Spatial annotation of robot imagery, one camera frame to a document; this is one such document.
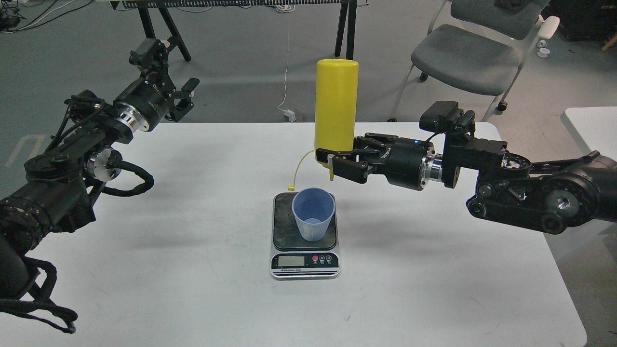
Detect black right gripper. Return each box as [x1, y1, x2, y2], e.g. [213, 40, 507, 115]
[327, 133, 437, 191]

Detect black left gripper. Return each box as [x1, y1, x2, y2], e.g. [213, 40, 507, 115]
[114, 78, 200, 132]

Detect blue plastic cup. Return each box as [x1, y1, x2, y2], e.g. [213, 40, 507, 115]
[291, 187, 335, 241]

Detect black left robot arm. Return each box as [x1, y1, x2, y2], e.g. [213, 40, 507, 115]
[1, 77, 199, 334]

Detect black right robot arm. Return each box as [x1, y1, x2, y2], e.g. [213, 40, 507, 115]
[316, 132, 617, 235]

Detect digital kitchen scale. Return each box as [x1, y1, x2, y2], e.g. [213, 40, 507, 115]
[270, 192, 341, 280]

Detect white power adapter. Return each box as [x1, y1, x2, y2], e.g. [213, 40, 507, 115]
[283, 108, 307, 123]

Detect black legged table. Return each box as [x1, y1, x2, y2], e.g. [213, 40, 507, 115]
[110, 0, 369, 61]

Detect grey office chair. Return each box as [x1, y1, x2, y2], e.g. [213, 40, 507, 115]
[410, 0, 560, 116]

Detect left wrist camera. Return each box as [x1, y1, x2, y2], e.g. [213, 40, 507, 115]
[129, 38, 168, 82]

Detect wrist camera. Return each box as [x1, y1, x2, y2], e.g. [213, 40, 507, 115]
[419, 101, 476, 136]
[129, 38, 168, 82]

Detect white hanging cable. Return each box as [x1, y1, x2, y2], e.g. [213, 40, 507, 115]
[278, 5, 292, 114]

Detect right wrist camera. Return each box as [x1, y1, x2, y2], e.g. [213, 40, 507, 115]
[419, 101, 476, 136]

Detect floor cables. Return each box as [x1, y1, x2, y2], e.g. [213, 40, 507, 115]
[0, 0, 92, 33]

